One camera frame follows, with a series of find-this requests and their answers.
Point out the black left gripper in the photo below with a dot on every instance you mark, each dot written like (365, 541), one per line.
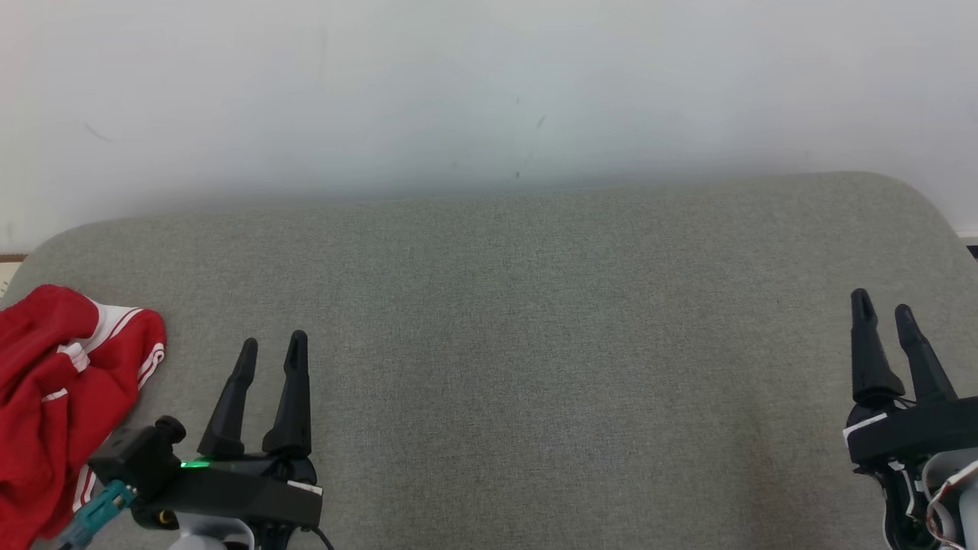
(244, 493)

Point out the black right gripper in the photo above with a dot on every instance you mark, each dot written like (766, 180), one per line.
(917, 431)

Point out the red white basketball jersey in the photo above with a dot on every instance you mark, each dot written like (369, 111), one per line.
(38, 397)

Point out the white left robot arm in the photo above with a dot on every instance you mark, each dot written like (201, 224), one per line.
(202, 535)

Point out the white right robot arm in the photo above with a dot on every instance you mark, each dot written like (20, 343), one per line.
(969, 512)

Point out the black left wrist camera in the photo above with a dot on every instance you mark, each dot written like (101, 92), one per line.
(137, 458)

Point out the teal left camera connector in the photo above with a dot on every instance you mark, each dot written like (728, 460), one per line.
(99, 516)

